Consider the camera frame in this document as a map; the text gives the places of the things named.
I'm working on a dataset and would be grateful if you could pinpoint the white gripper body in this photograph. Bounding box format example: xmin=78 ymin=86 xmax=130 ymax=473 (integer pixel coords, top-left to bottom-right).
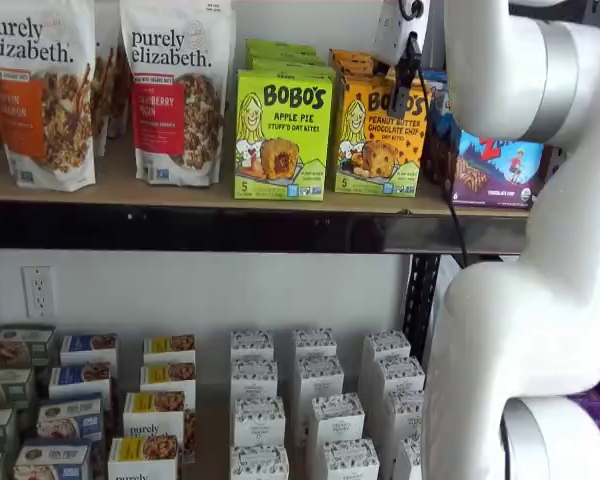
xmin=372 ymin=0 xmax=431 ymax=66

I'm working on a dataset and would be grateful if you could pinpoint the black cable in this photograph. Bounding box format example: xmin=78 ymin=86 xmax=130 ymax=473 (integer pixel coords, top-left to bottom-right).
xmin=397 ymin=0 xmax=471 ymax=269

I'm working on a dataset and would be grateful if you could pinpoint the black metal shelf frame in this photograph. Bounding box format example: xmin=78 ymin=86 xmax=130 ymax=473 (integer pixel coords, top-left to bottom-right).
xmin=0 ymin=144 xmax=566 ymax=369

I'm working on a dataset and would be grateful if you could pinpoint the white box blue label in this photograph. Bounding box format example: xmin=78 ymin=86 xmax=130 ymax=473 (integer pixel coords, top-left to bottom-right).
xmin=13 ymin=439 xmax=93 ymax=480
xmin=48 ymin=362 xmax=113 ymax=401
xmin=59 ymin=333 xmax=120 ymax=366
xmin=36 ymin=394 xmax=105 ymax=444

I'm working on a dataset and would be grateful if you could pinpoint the brown wooden shelf board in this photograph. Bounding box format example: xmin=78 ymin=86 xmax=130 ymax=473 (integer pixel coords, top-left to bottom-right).
xmin=0 ymin=134 xmax=531 ymax=216

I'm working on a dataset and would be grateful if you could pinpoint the blue purple Zbar box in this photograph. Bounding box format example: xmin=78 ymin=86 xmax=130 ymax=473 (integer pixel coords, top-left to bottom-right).
xmin=422 ymin=68 xmax=547 ymax=209

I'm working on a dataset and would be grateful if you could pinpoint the purely elizabeth bag orange label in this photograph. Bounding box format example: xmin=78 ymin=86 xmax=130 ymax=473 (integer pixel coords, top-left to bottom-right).
xmin=0 ymin=0 xmax=98 ymax=194

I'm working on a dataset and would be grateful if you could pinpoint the orange Bobo's peanut butter box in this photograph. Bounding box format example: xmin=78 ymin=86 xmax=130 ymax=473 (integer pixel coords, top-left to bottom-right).
xmin=328 ymin=48 xmax=376 ymax=64
xmin=329 ymin=58 xmax=389 ymax=84
xmin=334 ymin=74 xmax=429 ymax=198

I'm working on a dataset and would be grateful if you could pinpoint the purely elizabeth bag red label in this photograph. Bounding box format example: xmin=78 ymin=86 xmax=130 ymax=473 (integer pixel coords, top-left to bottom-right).
xmin=119 ymin=0 xmax=237 ymax=189

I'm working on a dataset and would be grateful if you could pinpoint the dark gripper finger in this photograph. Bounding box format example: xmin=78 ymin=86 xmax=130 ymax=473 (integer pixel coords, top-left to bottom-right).
xmin=394 ymin=37 xmax=426 ymax=119

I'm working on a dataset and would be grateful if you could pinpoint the purely elizabeth box yellow label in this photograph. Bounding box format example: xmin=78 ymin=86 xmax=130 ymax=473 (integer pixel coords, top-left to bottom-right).
xmin=143 ymin=334 xmax=197 ymax=366
xmin=139 ymin=362 xmax=198 ymax=409
xmin=123 ymin=391 xmax=187 ymax=451
xmin=108 ymin=434 xmax=181 ymax=480

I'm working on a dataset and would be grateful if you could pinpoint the white granola bag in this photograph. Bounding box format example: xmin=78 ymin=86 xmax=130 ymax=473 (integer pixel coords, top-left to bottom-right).
xmin=92 ymin=0 xmax=132 ymax=157

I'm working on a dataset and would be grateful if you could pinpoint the green Bobo's apple pie box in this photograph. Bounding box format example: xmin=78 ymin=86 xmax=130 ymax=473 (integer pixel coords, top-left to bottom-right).
xmin=247 ymin=48 xmax=329 ymax=64
xmin=249 ymin=58 xmax=337 ymax=76
xmin=244 ymin=38 xmax=319 ymax=54
xmin=233 ymin=68 xmax=335 ymax=202

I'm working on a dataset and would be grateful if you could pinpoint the white wall power outlet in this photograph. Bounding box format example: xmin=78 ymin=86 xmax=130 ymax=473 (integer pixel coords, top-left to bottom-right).
xmin=21 ymin=264 xmax=56 ymax=320

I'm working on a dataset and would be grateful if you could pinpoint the white patterned pantry box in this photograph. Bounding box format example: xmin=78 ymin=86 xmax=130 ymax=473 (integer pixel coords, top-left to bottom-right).
xmin=362 ymin=329 xmax=412 ymax=366
xmin=295 ymin=355 xmax=345 ymax=399
xmin=374 ymin=355 xmax=426 ymax=396
xmin=384 ymin=389 xmax=427 ymax=441
xmin=229 ymin=358 xmax=280 ymax=401
xmin=394 ymin=437 xmax=424 ymax=480
xmin=229 ymin=328 xmax=275 ymax=362
xmin=229 ymin=444 xmax=290 ymax=480
xmin=232 ymin=397 xmax=287 ymax=448
xmin=307 ymin=393 xmax=366 ymax=444
xmin=292 ymin=327 xmax=338 ymax=360
xmin=319 ymin=438 xmax=381 ymax=480

